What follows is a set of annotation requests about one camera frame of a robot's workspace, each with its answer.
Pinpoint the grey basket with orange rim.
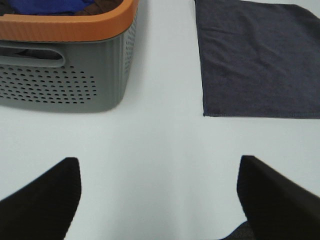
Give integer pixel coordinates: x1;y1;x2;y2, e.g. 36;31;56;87
0;0;139;113

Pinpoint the brown towel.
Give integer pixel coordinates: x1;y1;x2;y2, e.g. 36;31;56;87
74;0;123;16

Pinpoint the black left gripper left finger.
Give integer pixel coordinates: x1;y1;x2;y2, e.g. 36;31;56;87
0;157;82;240

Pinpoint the blue towel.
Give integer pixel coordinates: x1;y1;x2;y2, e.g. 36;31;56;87
7;0;95;16

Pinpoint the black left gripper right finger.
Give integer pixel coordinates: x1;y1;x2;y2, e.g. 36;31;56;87
236;155;320;240

